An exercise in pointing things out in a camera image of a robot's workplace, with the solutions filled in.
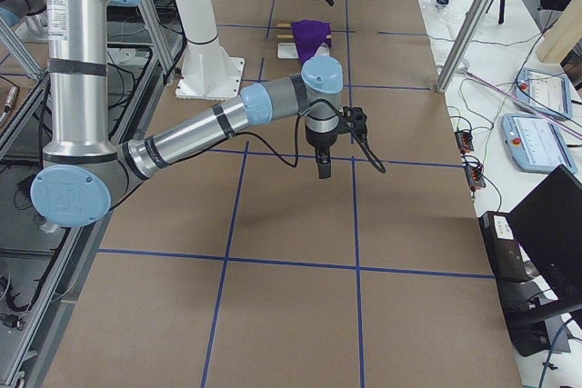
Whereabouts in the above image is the teach pendant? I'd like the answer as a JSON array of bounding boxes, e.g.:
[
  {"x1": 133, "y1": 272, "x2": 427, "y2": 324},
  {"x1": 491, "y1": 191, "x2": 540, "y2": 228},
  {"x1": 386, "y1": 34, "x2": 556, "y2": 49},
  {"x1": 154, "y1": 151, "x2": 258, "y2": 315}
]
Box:
[
  {"x1": 501, "y1": 114, "x2": 578, "y2": 174},
  {"x1": 515, "y1": 67, "x2": 572, "y2": 120}
]

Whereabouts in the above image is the near teach pendant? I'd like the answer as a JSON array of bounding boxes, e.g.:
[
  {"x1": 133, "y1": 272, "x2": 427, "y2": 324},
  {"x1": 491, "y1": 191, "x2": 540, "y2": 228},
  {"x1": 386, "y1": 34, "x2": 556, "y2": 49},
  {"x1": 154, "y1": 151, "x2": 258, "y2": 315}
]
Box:
[{"x1": 501, "y1": 114, "x2": 578, "y2": 174}]

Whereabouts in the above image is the black computer box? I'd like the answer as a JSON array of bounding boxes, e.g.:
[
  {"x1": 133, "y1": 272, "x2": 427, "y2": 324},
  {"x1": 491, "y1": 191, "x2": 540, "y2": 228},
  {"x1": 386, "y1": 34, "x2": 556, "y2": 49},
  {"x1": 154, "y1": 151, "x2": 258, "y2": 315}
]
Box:
[{"x1": 478, "y1": 211, "x2": 539, "y2": 284}]

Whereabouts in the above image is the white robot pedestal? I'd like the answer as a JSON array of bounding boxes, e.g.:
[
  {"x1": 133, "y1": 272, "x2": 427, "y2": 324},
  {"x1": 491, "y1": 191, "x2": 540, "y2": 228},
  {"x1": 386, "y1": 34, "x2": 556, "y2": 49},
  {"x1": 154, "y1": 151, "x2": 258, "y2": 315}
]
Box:
[{"x1": 176, "y1": 0, "x2": 245, "y2": 100}]

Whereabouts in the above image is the orange connector block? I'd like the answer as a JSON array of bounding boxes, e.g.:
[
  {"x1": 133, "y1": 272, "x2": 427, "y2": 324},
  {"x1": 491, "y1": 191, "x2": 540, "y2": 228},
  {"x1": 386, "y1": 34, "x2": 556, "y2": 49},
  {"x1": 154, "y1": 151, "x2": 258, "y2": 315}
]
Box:
[
  {"x1": 464, "y1": 161, "x2": 487, "y2": 192},
  {"x1": 455, "y1": 130, "x2": 474, "y2": 154}
]

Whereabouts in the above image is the purple towel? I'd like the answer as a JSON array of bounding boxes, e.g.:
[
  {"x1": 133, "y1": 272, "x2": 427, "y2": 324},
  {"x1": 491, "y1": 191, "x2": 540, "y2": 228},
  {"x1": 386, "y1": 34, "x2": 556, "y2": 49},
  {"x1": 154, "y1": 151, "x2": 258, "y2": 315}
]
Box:
[{"x1": 291, "y1": 19, "x2": 332, "y2": 64}]

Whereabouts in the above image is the white towel rack base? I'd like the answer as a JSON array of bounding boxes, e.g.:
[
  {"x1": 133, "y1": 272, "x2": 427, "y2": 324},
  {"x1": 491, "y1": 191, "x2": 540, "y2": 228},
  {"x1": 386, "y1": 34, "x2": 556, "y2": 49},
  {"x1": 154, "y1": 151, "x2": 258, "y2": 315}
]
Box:
[{"x1": 276, "y1": 42, "x2": 330, "y2": 60}]

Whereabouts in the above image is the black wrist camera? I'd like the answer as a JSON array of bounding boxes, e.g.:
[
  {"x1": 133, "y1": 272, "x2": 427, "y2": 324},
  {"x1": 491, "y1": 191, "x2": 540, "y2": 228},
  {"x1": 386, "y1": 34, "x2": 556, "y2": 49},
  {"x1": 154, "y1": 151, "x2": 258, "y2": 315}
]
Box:
[{"x1": 339, "y1": 106, "x2": 367, "y2": 145}]

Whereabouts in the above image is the grey aluminium post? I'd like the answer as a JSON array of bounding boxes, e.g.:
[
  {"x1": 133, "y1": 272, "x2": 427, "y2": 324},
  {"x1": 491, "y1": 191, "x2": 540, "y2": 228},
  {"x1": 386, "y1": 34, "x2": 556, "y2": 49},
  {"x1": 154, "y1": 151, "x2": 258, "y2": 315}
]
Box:
[{"x1": 436, "y1": 0, "x2": 492, "y2": 94}]

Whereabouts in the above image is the black monitor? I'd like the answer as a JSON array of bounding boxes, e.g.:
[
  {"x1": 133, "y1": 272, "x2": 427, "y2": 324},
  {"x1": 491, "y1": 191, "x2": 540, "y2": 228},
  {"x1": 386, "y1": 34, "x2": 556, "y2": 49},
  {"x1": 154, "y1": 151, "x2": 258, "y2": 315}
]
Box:
[{"x1": 507, "y1": 165, "x2": 581, "y2": 297}]

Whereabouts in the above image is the far teach pendant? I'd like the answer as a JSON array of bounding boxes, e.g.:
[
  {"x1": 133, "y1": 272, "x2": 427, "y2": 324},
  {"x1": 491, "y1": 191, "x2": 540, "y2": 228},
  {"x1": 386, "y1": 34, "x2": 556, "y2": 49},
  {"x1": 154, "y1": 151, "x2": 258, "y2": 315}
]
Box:
[{"x1": 515, "y1": 67, "x2": 572, "y2": 120}]

